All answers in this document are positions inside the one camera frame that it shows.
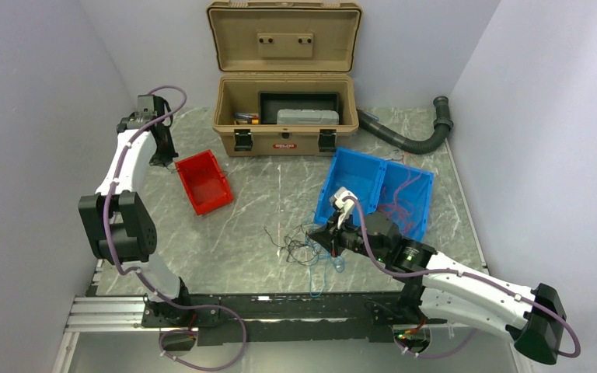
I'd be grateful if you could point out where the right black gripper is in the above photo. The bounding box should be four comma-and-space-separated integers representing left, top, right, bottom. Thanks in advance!
309, 209, 388, 263

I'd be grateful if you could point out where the coloured cable bundle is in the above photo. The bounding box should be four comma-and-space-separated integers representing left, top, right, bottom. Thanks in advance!
263, 211, 348, 300

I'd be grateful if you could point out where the blue two-compartment plastic bin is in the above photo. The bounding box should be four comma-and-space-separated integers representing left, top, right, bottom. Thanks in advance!
313, 148, 434, 241

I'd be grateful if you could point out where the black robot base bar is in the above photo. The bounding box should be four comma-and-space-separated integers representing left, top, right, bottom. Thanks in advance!
141, 291, 446, 347

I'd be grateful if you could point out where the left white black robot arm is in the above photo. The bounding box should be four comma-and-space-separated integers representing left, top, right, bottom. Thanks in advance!
78, 90, 193, 326

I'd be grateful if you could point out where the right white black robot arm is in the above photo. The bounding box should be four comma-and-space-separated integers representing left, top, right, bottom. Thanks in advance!
309, 212, 566, 365

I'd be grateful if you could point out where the red plastic bin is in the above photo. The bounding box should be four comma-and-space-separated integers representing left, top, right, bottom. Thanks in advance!
175, 150, 234, 215

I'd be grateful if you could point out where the silver wrench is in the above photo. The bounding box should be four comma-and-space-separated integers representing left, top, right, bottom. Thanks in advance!
385, 149, 405, 163

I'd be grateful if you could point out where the black tray in toolbox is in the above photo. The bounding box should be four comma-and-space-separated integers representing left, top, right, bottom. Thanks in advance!
258, 91, 342, 124

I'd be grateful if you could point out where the grey case in toolbox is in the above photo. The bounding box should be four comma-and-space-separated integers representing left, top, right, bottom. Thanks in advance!
276, 109, 340, 126

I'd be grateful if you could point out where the tan plastic toolbox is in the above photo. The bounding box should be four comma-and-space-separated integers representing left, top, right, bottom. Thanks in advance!
206, 1, 363, 157

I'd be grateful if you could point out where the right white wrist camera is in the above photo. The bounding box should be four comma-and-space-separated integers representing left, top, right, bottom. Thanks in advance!
329, 186, 357, 228

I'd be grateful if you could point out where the black corrugated hose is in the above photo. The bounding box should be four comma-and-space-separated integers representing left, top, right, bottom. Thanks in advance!
357, 96, 455, 155

